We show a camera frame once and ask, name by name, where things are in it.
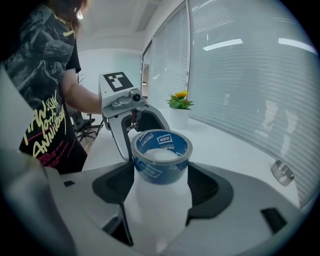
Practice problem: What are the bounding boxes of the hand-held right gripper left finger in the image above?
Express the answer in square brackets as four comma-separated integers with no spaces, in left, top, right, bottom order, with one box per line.
[43,161,136,256]

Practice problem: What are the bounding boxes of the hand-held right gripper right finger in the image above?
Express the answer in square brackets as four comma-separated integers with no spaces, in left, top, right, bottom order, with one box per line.
[159,161,311,256]

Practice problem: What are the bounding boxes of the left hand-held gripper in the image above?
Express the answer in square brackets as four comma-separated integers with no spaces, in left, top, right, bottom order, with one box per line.
[97,71,172,163]

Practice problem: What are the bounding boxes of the grey tape roll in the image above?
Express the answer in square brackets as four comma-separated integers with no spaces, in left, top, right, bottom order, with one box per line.
[130,129,194,186]

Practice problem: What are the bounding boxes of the person's left forearm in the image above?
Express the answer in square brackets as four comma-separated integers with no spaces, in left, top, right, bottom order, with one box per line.
[60,68,104,116]

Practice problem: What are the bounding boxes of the sunflower plant in white pot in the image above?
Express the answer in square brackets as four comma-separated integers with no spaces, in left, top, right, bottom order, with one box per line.
[165,90,195,130]

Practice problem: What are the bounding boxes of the black mesh office chair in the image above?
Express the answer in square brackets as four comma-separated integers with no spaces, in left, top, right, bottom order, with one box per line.
[66,109,104,146]

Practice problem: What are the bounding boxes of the round metal ashtray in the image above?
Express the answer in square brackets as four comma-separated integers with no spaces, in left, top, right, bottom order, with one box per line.
[270,159,296,187]

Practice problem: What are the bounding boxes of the large white desk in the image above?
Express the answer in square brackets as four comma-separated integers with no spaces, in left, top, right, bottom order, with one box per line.
[81,107,301,256]

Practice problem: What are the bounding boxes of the white window blinds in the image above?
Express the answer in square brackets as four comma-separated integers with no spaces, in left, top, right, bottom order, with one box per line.
[141,0,320,210]

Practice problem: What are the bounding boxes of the person's black printed T-shirt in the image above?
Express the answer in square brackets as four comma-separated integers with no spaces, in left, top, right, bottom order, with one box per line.
[0,0,89,176]

